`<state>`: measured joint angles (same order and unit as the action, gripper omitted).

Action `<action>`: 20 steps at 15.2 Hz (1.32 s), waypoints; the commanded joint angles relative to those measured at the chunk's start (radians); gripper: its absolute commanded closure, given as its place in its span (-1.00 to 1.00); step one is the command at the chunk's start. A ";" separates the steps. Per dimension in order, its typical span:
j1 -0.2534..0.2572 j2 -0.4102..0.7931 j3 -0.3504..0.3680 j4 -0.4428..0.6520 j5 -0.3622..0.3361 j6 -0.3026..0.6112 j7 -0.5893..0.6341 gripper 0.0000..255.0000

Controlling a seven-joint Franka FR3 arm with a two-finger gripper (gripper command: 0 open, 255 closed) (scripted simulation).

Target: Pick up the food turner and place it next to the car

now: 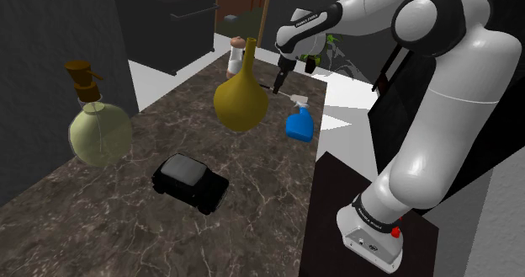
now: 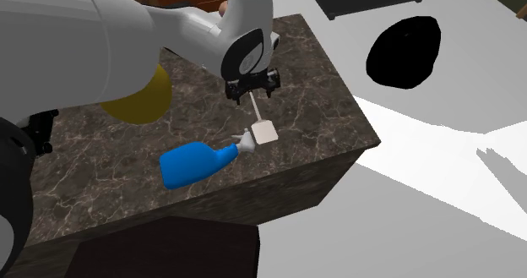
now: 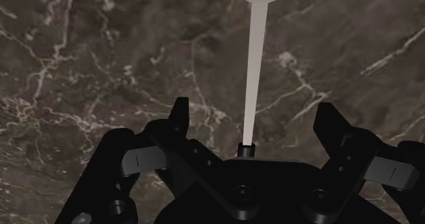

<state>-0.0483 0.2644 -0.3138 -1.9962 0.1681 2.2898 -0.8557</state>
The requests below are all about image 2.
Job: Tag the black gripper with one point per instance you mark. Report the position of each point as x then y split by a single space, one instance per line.
254 82

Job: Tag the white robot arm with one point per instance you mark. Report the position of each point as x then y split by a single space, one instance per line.
82 42

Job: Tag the beige spatula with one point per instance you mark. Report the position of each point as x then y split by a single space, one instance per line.
264 132

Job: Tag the small peach round object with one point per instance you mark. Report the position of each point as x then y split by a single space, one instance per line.
222 8

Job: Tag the blue spray bottle white nozzle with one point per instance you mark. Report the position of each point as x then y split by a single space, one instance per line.
193 166

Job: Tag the dark yellow round bowl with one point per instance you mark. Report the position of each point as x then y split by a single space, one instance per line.
142 104

